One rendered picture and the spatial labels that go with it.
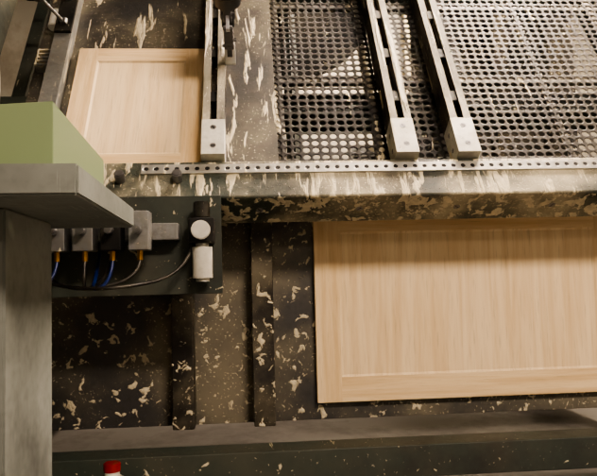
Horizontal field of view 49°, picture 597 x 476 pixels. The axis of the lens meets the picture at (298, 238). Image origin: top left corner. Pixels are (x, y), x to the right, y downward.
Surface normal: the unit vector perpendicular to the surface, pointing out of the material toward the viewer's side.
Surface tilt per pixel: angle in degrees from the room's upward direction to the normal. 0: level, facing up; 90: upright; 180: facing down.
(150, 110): 58
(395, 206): 148
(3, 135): 90
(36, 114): 90
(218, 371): 90
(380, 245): 90
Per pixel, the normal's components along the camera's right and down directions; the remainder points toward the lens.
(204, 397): 0.07, -0.06
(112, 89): 0.05, -0.58
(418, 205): 0.06, 0.81
